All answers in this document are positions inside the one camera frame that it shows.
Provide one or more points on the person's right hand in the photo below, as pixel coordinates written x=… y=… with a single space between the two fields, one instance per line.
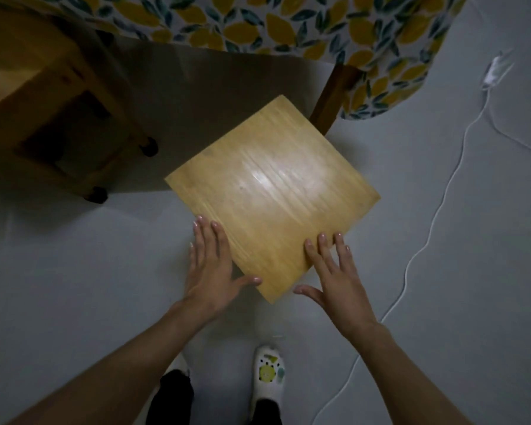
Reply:
x=338 y=292

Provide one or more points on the person's left hand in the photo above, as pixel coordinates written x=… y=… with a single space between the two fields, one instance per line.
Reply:
x=210 y=278

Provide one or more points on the person's left little finger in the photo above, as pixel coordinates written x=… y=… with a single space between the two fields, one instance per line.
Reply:
x=191 y=258

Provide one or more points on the person's right middle finger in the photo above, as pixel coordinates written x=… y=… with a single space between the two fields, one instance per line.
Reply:
x=327 y=252

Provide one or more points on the person's right thumb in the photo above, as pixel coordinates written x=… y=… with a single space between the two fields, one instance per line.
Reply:
x=307 y=292

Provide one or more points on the person's left thumb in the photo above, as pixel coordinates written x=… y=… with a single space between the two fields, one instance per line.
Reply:
x=247 y=283

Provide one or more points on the person's right little finger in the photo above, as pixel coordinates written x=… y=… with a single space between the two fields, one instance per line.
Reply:
x=349 y=258

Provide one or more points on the light wooden square stool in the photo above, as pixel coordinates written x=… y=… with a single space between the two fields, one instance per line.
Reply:
x=270 y=190

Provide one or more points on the person's right forearm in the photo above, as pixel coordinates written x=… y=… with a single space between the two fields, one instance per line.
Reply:
x=402 y=376

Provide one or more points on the person's left forearm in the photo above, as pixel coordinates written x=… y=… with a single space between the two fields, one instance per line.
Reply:
x=110 y=376

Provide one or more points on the person's right white clog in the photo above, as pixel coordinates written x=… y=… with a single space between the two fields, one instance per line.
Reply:
x=267 y=376

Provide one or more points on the person's right black trouser leg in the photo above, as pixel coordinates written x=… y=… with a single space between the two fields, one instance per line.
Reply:
x=265 y=413

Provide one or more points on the person's black trouser leg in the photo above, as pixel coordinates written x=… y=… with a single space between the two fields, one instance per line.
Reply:
x=265 y=413
x=170 y=400

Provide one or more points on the person's left black trouser leg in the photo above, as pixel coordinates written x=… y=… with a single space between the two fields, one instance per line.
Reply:
x=170 y=400

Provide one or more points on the brown wooden table leg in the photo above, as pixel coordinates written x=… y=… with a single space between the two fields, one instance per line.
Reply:
x=332 y=99

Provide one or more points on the dark-footed wooden stool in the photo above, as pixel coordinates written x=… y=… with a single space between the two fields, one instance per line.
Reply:
x=48 y=106

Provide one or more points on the lemon print tablecloth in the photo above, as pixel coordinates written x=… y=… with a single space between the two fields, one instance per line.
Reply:
x=292 y=26

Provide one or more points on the white charger plug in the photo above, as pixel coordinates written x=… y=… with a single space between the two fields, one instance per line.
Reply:
x=494 y=70

